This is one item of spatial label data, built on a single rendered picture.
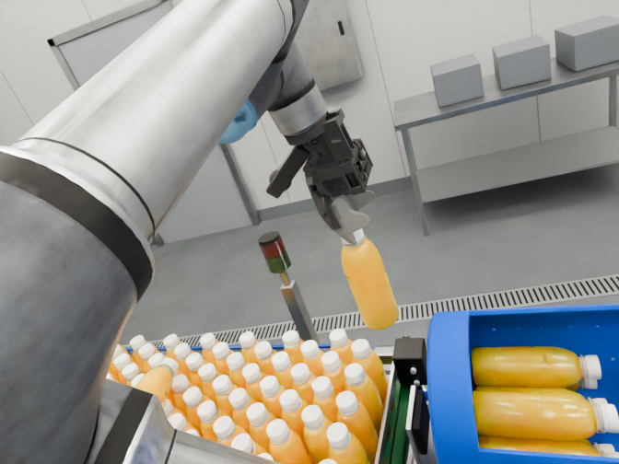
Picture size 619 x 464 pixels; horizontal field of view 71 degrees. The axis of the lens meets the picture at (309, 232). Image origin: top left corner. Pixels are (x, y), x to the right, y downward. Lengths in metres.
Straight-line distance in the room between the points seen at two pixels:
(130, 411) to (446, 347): 0.55
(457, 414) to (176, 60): 0.61
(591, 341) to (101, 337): 0.87
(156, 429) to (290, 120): 0.42
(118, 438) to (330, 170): 0.45
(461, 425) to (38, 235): 0.64
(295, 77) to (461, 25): 3.38
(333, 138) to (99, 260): 0.47
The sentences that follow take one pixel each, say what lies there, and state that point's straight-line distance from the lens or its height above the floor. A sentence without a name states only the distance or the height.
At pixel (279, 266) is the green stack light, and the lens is 1.19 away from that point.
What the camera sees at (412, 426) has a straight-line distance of 0.89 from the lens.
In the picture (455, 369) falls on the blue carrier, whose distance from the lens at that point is 0.72.
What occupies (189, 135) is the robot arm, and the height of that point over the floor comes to 1.71.
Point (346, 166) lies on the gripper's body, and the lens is 0.61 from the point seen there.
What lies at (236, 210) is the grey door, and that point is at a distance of 4.55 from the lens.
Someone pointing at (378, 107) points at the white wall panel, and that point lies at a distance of 3.99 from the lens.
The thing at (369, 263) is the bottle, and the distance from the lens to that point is 0.73.
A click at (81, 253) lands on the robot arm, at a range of 0.18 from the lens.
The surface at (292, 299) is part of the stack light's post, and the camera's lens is 1.26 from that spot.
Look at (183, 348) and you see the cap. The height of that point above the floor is 1.10.
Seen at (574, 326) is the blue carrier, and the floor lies 1.12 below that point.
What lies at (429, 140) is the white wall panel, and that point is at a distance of 4.09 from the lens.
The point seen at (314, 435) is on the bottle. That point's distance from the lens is 0.91.
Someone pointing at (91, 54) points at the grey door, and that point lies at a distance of 4.65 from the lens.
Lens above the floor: 1.75
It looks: 26 degrees down
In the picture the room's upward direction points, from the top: 20 degrees counter-clockwise
